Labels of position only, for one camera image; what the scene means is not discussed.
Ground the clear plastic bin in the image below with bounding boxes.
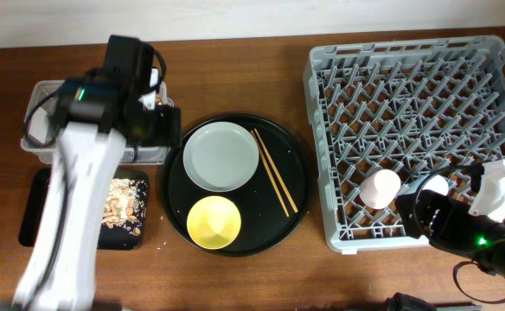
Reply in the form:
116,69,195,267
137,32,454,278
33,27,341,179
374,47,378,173
20,80,174,165

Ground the grey dishwasher rack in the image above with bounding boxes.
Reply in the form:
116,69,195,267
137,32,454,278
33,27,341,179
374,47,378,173
303,35,505,254

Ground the yellow bowl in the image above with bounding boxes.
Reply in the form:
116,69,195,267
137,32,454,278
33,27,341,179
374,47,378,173
186,196,241,250

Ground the blue cup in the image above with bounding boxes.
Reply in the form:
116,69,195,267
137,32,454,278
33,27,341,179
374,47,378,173
404,175,449,195

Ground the wooden chopstick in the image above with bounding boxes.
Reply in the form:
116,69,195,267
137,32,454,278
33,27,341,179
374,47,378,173
251,129,290,218
254,129,298,213

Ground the food scraps pile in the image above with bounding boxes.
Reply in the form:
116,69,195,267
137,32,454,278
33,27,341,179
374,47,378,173
101,178,148,237

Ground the black rectangular tray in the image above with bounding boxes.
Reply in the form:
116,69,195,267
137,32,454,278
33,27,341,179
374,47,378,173
18,168,150,251

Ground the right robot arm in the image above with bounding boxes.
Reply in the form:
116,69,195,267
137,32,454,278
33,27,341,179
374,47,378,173
395,160,505,304

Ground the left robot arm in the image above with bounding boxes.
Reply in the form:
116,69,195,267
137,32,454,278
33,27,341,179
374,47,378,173
10,35,182,310

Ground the round black serving tray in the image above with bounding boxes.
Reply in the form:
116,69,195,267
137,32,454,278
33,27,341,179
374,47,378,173
160,114,313,257

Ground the grey plate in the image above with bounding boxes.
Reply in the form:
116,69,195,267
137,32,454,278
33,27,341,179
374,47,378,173
182,122,259,193

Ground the pink cup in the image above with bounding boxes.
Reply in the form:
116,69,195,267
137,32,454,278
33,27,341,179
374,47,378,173
360,169,401,210

